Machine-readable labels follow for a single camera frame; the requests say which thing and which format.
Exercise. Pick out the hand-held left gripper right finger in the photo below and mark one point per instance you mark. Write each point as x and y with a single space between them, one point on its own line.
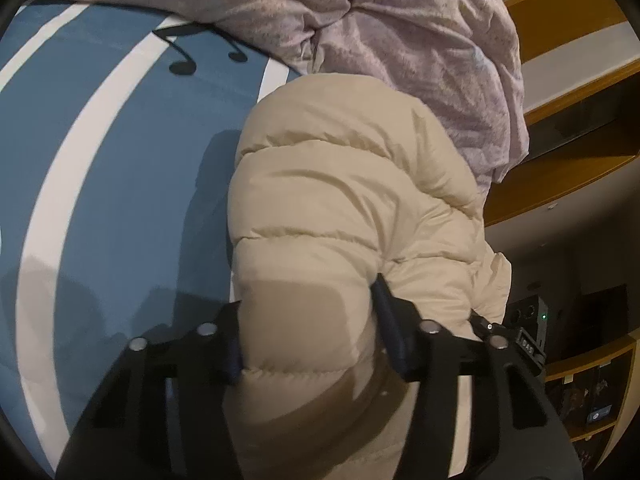
395 332

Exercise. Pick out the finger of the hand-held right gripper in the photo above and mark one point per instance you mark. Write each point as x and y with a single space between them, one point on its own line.
482 322

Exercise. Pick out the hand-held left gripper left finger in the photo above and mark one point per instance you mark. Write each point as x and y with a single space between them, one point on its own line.
232 360

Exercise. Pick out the beige down jacket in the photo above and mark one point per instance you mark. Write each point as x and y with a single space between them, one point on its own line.
350 185

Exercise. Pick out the low wooden shelf cabinet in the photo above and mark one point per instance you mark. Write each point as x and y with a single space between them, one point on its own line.
585 360

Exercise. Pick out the dark box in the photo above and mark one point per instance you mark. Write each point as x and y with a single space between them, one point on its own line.
605 395

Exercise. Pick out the blue white striped bed sheet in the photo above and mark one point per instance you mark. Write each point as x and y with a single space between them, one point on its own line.
125 160

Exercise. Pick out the lilac duvet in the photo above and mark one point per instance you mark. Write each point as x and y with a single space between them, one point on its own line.
410 50

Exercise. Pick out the wooden wall shelf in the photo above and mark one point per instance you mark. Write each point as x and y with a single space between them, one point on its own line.
550 185

